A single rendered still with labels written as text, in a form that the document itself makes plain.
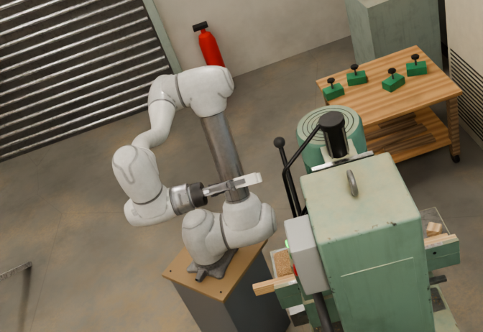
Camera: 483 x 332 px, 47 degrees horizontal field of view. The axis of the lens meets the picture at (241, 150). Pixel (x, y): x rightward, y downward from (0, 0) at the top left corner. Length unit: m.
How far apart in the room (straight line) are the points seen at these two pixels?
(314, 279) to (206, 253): 1.06
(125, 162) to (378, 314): 0.77
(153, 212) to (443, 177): 2.13
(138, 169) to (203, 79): 0.59
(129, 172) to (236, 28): 3.16
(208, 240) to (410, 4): 2.26
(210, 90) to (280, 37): 2.73
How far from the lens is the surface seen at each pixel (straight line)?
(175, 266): 2.51
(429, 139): 3.38
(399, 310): 1.40
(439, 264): 1.92
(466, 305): 2.87
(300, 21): 4.71
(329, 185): 1.27
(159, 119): 1.98
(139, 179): 1.58
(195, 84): 2.04
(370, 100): 3.18
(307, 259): 1.24
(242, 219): 2.21
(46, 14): 4.48
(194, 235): 2.24
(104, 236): 3.82
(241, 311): 2.48
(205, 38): 4.43
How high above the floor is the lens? 2.40
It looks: 37 degrees down
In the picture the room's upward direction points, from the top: 21 degrees counter-clockwise
